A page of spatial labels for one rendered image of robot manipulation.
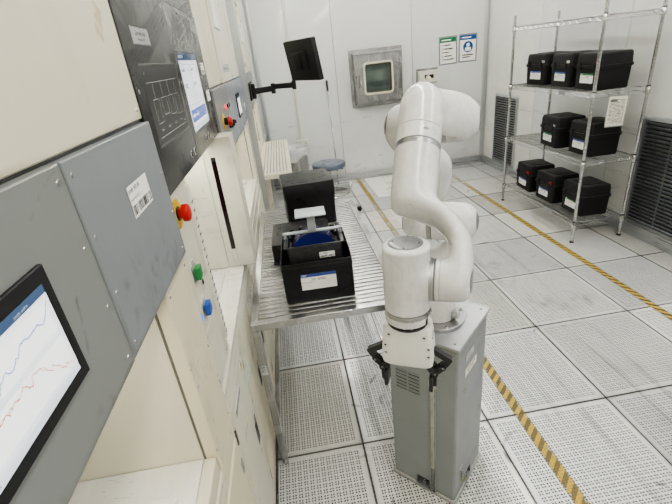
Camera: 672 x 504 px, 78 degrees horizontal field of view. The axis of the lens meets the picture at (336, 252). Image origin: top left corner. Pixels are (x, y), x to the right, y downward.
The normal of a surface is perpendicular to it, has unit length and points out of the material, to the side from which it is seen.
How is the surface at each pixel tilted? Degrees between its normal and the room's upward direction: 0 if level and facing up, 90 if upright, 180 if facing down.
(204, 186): 90
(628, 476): 0
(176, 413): 90
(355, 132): 90
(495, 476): 0
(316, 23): 90
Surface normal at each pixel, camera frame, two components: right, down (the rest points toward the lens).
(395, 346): -0.39, 0.44
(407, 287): -0.11, 0.44
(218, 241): 0.13, 0.41
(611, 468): -0.11, -0.90
